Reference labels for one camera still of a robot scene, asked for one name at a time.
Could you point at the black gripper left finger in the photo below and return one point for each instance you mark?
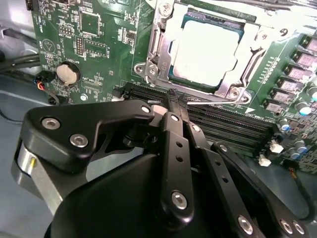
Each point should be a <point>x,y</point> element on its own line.
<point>62,138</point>

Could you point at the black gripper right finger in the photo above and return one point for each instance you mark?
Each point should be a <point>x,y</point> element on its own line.
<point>223,178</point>

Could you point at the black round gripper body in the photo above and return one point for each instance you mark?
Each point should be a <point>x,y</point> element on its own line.
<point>111,203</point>

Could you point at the silver CPU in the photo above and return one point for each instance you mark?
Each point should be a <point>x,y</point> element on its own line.
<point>205,49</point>

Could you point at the metal socket cover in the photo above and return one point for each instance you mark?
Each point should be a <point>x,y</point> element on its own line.
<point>165,57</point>

